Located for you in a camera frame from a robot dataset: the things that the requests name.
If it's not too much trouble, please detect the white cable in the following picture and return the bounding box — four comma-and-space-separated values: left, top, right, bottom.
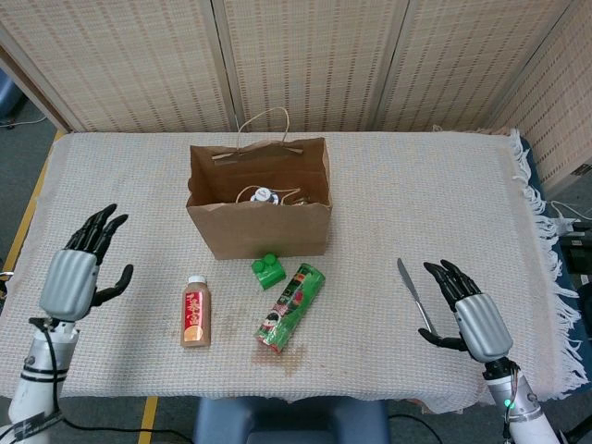
549, 200, 585, 233

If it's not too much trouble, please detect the black box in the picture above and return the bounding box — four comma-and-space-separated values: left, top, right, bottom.
559, 230, 592, 278

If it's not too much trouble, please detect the bamboo folding screen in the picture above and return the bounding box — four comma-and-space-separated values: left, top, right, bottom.
0, 0, 592, 186

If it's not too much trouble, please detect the white woven tablecloth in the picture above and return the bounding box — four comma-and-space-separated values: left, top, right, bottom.
0, 128, 585, 415

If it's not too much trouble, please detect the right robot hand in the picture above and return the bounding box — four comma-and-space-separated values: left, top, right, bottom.
417, 258, 514, 364

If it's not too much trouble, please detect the blue padded seat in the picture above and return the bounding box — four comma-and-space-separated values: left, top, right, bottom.
192, 395, 390, 444

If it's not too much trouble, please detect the tea bottle with red label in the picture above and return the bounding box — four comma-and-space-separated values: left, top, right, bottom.
179, 275, 213, 349

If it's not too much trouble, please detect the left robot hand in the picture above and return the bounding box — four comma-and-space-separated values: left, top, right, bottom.
39, 203, 134, 323

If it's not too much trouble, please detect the green plastic toy block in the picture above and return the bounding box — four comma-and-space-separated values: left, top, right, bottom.
251, 253, 284, 291

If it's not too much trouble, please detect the green chips can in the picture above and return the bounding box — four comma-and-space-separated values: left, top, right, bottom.
254, 263, 327, 356

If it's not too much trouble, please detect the silver table knife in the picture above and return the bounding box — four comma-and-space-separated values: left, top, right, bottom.
396, 257, 440, 335

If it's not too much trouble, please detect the blue rounded object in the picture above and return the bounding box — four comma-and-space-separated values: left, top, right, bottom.
0, 72, 25, 122

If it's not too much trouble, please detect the brown paper bag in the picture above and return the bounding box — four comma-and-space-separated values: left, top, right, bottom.
185, 106, 333, 261

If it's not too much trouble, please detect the clear plastic water bottle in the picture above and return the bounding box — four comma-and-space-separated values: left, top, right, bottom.
249, 185, 281, 205

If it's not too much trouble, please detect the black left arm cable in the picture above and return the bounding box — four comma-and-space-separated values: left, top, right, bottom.
30, 316, 195, 438

